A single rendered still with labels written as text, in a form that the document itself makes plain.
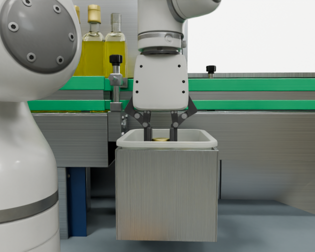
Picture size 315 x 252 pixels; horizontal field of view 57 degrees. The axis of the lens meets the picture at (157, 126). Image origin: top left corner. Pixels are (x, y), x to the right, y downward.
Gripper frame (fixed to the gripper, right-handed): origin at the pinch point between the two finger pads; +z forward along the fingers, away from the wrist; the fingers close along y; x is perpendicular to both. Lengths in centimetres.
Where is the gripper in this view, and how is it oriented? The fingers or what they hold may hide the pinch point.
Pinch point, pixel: (160, 137)
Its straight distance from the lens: 54.4
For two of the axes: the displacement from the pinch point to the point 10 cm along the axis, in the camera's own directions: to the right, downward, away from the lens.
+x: -0.7, 0.8, -9.9
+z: 0.0, 10.0, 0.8
